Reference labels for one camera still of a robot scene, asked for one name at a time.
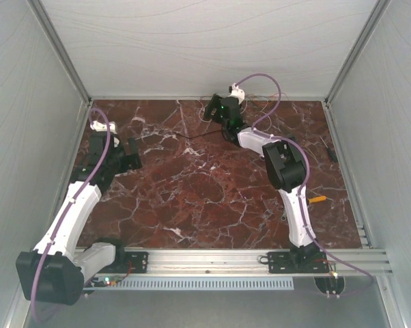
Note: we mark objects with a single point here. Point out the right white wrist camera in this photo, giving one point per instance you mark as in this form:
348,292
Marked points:
236,92

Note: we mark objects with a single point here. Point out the black mounting plate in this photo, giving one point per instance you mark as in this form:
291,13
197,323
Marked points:
281,262
135,262

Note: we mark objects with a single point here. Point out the black screwdriver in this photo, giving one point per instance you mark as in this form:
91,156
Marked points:
331,153

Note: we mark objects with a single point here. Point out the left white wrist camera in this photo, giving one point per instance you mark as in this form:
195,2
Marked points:
102,127

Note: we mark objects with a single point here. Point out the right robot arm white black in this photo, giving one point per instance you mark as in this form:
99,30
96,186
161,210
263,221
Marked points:
288,170

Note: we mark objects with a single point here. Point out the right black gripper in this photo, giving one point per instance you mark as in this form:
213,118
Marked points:
214,104

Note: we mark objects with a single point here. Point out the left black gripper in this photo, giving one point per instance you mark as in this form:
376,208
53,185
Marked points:
133,160

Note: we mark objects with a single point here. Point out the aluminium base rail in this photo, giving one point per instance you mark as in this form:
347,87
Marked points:
245,262

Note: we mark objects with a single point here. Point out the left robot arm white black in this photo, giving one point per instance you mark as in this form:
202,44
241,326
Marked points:
52,272

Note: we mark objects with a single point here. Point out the yellow handled tool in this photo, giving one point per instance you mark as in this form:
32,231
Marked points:
317,199

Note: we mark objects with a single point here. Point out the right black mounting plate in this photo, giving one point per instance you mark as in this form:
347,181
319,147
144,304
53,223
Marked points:
281,262

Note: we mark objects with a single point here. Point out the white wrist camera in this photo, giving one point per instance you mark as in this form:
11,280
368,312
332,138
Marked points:
236,92
102,127

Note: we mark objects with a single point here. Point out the grey slotted cable duct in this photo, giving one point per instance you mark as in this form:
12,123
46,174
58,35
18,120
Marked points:
199,284

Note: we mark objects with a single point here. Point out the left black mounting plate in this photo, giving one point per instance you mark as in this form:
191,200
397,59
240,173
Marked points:
135,262

